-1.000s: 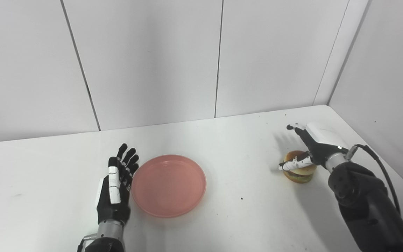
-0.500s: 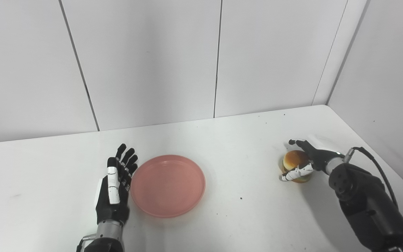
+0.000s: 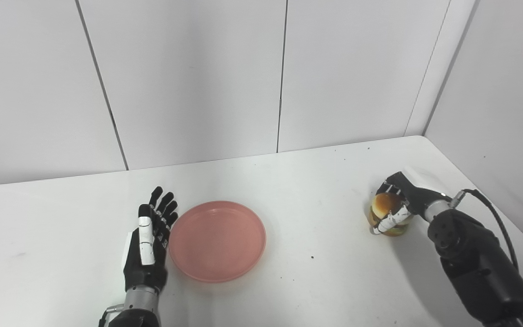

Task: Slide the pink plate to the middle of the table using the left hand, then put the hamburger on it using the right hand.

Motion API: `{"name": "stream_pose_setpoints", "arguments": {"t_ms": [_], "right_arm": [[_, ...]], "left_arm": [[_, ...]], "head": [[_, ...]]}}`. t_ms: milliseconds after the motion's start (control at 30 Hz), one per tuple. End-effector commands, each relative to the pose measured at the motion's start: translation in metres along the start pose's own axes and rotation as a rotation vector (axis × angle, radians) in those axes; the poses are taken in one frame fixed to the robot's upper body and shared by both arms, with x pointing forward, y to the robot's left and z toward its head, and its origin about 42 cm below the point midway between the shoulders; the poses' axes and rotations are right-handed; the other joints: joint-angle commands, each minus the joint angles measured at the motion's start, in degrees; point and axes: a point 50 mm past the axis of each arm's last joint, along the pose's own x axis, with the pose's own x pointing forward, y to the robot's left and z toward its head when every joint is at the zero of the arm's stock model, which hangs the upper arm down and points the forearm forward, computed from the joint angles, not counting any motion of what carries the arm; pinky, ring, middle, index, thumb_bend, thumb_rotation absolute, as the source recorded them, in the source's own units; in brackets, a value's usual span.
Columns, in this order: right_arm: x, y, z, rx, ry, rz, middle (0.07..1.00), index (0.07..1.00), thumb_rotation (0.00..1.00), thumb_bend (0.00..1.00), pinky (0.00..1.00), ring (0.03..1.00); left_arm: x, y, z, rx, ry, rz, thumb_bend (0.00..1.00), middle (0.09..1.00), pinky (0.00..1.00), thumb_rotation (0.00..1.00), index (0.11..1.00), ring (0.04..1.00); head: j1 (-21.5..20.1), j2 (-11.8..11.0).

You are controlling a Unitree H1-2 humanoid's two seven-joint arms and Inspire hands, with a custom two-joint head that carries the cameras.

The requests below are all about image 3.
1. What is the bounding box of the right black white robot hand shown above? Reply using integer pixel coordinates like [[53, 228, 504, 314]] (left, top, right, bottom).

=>
[[371, 171, 452, 235]]

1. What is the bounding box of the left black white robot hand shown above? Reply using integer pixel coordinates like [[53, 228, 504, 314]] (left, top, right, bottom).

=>
[[122, 186, 179, 292]]

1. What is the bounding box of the toy hamburger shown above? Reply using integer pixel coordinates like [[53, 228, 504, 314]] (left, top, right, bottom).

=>
[[367, 192, 413, 237]]

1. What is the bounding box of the pink round plate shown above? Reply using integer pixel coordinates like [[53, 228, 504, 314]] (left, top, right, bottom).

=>
[[168, 201, 267, 283]]

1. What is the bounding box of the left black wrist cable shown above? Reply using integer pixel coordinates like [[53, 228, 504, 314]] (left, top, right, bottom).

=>
[[98, 305, 124, 327]]

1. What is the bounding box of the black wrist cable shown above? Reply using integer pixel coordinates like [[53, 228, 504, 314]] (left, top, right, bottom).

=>
[[451, 189, 520, 273], [98, 305, 124, 327]]

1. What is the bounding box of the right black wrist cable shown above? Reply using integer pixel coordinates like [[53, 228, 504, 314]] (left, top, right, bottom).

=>
[[451, 189, 520, 273]]

